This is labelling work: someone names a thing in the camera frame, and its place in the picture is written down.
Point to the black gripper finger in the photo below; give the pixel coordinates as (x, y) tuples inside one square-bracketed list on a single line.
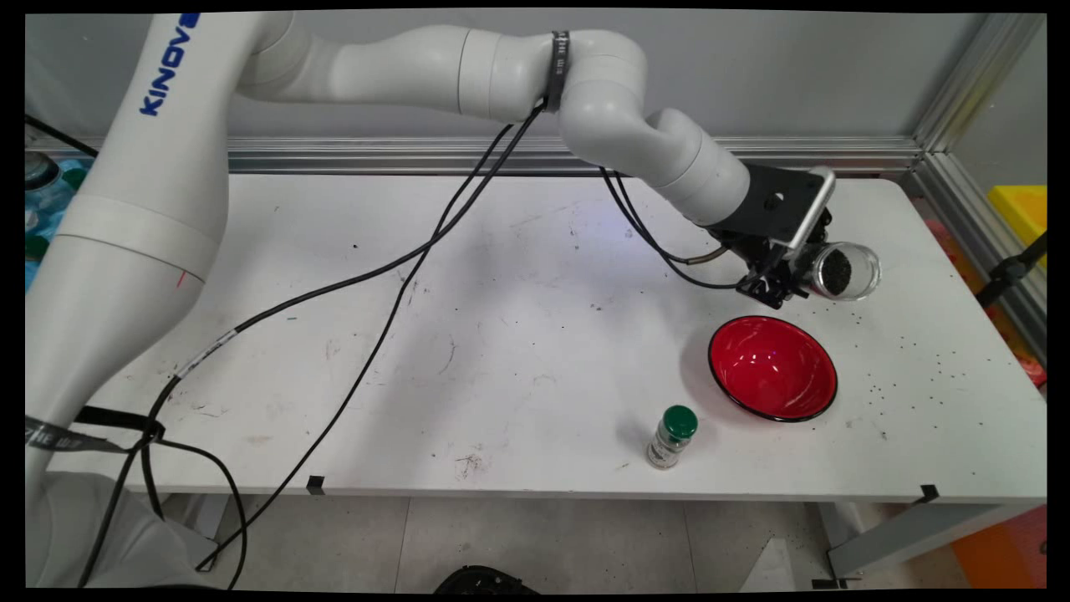
[(777, 286), (822, 230)]

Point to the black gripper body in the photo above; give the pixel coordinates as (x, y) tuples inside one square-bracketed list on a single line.
[(765, 255)]

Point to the clear jar of black seeds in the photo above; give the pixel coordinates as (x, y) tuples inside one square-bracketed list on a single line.
[(840, 272)]

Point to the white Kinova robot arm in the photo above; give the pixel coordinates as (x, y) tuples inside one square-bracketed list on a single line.
[(125, 209)]

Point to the red bowl with black rim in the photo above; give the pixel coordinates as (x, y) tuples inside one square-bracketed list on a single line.
[(773, 368)]

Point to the green-lidded spice jar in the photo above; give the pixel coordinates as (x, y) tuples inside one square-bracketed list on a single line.
[(669, 443)]

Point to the yellow plastic bin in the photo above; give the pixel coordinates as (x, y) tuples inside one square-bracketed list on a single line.
[(1020, 213)]

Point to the black tape marker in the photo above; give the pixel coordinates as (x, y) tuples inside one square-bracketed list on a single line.
[(929, 493), (316, 484)]

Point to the grey metal table leg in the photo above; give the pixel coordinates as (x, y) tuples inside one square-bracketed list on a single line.
[(219, 510), (911, 535)]

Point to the orange box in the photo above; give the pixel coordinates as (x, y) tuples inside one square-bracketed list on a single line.
[(1003, 552)]

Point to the black chair base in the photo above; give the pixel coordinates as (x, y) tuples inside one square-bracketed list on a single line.
[(485, 581)]

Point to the small bottle with green cap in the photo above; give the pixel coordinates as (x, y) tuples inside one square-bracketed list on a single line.
[(77, 177)]

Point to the green jar lid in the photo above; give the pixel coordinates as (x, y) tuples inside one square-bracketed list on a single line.
[(37, 248)]

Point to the empty clear glass jar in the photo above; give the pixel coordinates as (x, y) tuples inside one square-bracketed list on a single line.
[(40, 176)]

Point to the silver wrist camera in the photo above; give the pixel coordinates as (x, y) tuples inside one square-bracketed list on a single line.
[(815, 205)]

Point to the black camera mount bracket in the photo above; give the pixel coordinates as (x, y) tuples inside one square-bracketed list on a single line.
[(765, 205)]

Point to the aluminium frame rail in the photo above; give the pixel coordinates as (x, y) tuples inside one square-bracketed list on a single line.
[(376, 155), (949, 205)]

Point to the aluminium frame post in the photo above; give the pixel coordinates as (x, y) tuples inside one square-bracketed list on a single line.
[(961, 92)]

